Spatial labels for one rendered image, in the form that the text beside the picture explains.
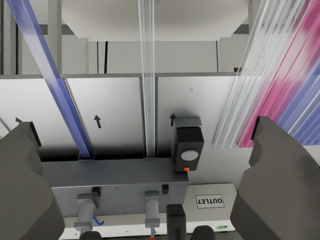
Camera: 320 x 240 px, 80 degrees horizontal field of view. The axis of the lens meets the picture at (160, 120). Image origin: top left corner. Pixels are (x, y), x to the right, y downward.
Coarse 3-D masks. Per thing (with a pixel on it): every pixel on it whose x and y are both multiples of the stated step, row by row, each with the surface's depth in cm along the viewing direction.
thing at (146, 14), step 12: (144, 0) 16; (144, 12) 17; (144, 24) 18; (144, 36) 19; (144, 48) 19; (144, 60) 20; (144, 72) 21; (144, 84) 23; (144, 96) 24; (144, 108) 25
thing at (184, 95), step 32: (0, 96) 24; (32, 96) 24; (96, 96) 25; (128, 96) 25; (160, 96) 25; (192, 96) 26; (224, 96) 26; (0, 128) 28; (64, 128) 29; (96, 128) 29; (128, 128) 30; (160, 128) 30; (64, 160) 35; (224, 160) 38
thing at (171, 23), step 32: (64, 0) 61; (96, 0) 62; (128, 0) 62; (192, 0) 63; (224, 0) 63; (96, 32) 82; (128, 32) 83; (160, 32) 84; (192, 32) 84; (224, 32) 85
